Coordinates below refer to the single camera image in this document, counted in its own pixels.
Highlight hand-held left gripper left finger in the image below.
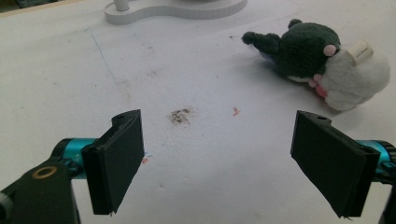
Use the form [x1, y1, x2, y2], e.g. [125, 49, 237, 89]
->
[81, 108, 146, 216]

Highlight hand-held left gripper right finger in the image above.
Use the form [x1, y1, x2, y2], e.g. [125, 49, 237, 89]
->
[290, 109, 381, 218]

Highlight white stand base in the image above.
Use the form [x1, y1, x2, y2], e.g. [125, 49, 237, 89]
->
[104, 0, 248, 26]

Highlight dark green and white plush toy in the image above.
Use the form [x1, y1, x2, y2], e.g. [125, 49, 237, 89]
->
[241, 19, 391, 112]

